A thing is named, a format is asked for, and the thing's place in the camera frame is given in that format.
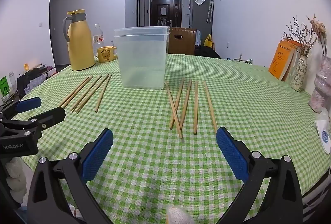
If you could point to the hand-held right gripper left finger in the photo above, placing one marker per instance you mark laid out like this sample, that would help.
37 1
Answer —
99 154

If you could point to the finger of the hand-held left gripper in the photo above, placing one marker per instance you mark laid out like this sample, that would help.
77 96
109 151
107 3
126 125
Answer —
28 105
49 116

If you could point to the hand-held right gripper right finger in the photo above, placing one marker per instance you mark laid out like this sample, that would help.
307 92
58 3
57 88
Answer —
232 154

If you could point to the clear plastic container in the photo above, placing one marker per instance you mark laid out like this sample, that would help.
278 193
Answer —
142 63

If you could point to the person's left hand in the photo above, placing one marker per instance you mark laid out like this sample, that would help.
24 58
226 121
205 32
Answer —
16 174

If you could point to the person's right hand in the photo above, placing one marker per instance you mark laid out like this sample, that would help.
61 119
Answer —
179 216

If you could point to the black clothes rack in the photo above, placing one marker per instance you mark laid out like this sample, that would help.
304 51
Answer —
33 79

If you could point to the green sign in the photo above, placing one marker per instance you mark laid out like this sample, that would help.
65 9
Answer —
4 86

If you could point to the green checkered tablecloth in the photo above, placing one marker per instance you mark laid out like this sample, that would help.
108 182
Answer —
144 162

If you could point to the yellow thermos jug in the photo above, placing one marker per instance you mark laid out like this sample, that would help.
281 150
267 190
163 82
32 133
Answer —
81 48

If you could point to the yellow bear mug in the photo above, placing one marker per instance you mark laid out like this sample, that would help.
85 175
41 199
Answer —
105 54

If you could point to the white paper bag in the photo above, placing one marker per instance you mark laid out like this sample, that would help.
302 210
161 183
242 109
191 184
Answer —
324 133

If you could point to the clear plastic water bottle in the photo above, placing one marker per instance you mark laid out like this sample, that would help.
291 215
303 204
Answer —
97 32

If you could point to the black white striped cloth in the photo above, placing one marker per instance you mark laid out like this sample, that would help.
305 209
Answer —
318 200

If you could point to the floral ceramic vase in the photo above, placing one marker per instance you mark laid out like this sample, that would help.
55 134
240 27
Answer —
299 74

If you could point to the black bag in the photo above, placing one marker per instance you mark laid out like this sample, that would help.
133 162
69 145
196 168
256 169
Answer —
206 52

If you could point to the thick orange book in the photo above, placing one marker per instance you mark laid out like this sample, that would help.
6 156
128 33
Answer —
280 61

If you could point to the white book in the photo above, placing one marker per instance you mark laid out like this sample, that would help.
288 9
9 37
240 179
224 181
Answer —
292 66

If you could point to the pink speckled vase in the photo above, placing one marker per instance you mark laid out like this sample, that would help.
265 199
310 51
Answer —
322 84

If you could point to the yellow tote bag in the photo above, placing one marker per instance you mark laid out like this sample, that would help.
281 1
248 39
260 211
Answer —
209 42

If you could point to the brown wooden chair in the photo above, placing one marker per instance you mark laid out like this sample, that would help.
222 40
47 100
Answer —
185 45

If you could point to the blue patterned cloth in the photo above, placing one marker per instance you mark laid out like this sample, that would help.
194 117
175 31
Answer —
198 37

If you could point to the thin orange book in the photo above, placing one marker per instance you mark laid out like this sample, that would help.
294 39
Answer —
293 43

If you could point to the dark dried twigs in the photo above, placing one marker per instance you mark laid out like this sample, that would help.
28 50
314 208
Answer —
303 45

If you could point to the grey refrigerator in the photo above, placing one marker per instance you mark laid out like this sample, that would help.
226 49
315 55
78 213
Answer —
200 15

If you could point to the brown interior door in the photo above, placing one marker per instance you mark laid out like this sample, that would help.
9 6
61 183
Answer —
141 6

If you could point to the white folded umbrella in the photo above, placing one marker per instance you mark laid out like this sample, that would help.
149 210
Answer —
210 9

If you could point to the white paper notice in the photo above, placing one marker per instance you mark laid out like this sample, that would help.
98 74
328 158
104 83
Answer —
163 11

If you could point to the clear plastic bag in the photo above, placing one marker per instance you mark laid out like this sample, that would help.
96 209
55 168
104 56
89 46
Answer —
199 1

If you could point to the dark entrance door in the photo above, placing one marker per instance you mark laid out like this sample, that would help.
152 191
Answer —
168 4

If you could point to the metal frame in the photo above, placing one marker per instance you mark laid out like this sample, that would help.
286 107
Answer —
241 59

